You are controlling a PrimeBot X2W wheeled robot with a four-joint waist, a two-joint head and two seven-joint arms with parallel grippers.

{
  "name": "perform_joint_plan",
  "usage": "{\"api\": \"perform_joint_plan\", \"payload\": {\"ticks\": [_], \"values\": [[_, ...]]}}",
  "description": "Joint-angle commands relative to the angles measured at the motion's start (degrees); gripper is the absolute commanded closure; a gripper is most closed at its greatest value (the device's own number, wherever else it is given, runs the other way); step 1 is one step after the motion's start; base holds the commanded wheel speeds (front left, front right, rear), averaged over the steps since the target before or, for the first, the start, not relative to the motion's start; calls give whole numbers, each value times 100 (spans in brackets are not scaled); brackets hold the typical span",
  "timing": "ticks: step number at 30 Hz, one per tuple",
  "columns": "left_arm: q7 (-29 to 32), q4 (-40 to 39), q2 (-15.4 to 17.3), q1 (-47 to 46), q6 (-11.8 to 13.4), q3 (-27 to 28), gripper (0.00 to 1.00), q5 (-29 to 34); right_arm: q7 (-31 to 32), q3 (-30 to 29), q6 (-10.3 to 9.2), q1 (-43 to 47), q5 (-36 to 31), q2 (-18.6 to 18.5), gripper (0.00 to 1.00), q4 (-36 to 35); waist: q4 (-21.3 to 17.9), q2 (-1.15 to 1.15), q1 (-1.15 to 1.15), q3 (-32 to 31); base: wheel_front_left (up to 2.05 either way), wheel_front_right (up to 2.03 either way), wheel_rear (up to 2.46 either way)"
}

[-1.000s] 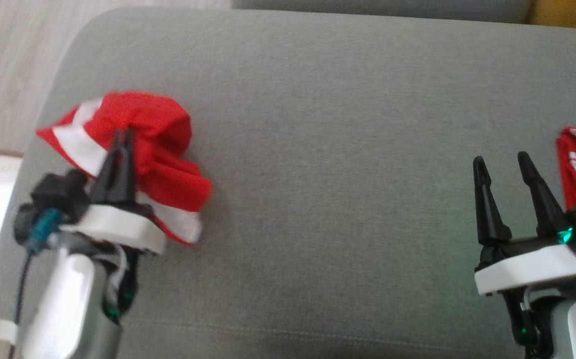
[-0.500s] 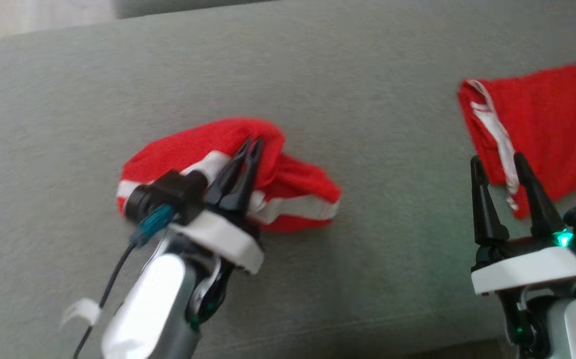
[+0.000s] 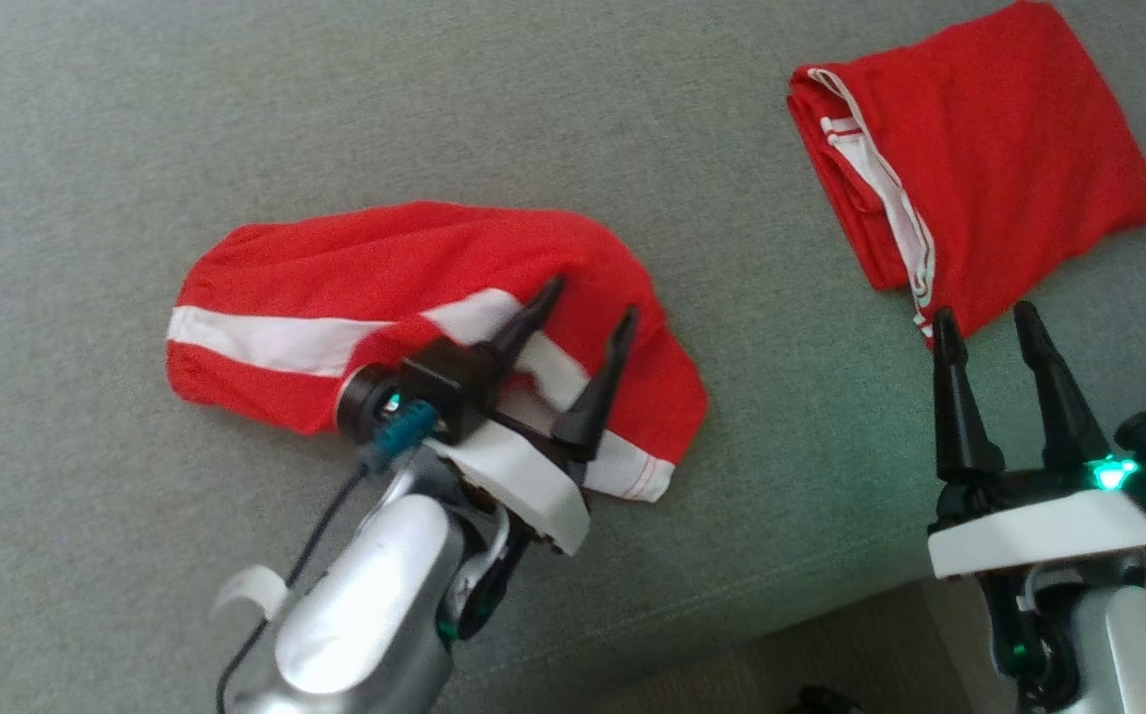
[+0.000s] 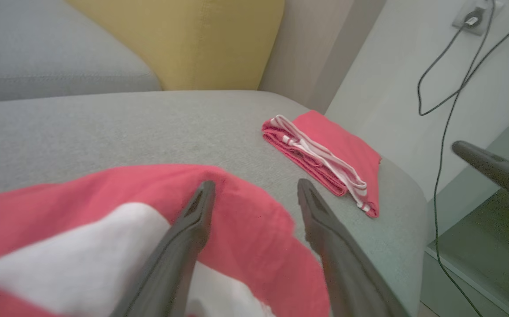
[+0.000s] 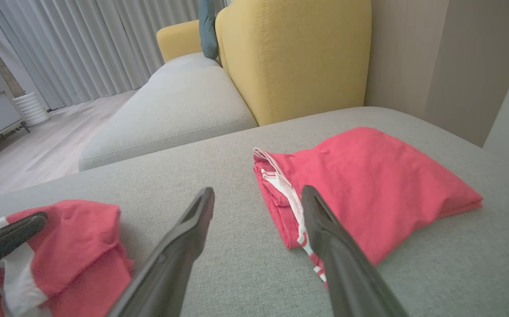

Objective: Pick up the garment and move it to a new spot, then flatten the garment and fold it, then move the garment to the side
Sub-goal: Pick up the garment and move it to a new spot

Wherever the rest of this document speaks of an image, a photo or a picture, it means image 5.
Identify white ribbed plant pot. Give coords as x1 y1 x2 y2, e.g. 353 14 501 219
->
13 91 51 128

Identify yellow sofa armrest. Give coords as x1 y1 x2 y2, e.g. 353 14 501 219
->
156 19 203 63

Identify small grey sofa seat cushion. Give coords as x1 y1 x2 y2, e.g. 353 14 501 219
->
78 52 259 172

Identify large grey sofa seat cushion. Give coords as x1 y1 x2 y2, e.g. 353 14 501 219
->
0 106 509 317

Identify red mesh shorts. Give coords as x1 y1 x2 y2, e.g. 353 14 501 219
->
253 126 484 289

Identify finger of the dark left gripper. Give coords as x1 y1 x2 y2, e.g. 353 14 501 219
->
0 211 48 278

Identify red shorts with white stripe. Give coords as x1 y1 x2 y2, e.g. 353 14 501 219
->
0 199 134 317

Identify grey pleated curtain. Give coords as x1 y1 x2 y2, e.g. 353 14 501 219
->
0 0 227 110

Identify yellow sofa backrest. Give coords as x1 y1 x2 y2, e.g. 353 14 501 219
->
214 0 373 127

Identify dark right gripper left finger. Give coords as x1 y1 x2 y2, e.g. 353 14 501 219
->
107 187 216 317

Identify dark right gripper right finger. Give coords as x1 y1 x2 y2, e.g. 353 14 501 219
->
300 185 409 317

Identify teal pillow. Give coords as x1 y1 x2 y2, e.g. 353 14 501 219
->
198 0 229 60

